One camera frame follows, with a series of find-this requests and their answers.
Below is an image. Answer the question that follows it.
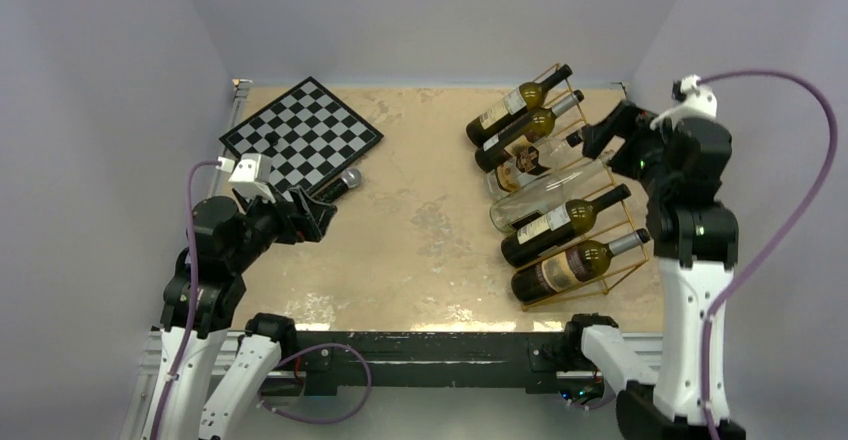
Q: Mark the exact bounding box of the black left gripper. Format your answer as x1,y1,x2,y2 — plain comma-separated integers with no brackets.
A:
227,182,335,271

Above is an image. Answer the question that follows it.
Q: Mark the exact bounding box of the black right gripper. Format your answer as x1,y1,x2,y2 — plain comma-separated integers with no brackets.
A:
583,98,677,198

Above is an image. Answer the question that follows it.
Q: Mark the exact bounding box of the clear glass bottle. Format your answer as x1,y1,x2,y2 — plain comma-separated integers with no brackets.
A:
489,151,613,233

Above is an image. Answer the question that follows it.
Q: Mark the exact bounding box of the tall dark green bottle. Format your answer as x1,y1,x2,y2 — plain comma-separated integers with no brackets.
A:
501,185,632,267

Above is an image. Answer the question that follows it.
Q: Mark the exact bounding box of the clear square liquor bottle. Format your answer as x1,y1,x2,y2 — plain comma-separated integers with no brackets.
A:
484,133,581,201

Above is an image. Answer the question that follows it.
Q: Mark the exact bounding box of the green wine bottle dark label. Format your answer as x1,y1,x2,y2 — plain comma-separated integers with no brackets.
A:
474,90,585,173

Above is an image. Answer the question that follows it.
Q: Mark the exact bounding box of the green bottle silver neck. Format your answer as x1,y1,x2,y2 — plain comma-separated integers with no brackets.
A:
511,228,652,304

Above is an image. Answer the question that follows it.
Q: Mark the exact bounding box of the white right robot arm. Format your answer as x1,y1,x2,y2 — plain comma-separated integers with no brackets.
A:
561,94,745,439

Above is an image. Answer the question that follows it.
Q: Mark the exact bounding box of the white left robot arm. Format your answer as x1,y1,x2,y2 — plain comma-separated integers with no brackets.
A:
141,187,337,439

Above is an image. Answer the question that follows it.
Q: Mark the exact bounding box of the black silver microphone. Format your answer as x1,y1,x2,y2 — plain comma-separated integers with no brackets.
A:
313,168,363,203

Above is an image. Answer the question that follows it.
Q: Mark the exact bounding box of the black white chessboard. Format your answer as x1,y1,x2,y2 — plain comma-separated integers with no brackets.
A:
219,77,383,194

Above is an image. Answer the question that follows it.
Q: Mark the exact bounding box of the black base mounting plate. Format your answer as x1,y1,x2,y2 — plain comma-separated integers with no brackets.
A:
260,331,611,404

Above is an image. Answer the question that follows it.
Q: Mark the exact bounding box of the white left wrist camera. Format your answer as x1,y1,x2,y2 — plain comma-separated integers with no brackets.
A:
216,153,274,203

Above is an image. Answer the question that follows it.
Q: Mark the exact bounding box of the gold wire wine rack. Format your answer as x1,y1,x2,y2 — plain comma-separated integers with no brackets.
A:
503,100,650,310

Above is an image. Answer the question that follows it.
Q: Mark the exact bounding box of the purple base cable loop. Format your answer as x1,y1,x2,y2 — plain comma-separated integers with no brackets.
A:
258,342,374,426

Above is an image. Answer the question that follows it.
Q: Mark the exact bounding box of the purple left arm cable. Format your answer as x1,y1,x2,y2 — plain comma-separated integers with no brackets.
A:
148,159,223,440

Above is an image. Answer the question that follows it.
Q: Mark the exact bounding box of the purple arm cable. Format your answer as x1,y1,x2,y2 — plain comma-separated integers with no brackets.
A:
695,69,839,440
148,159,223,440

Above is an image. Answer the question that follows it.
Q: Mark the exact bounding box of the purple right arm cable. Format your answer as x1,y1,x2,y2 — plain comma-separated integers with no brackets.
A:
695,69,839,440

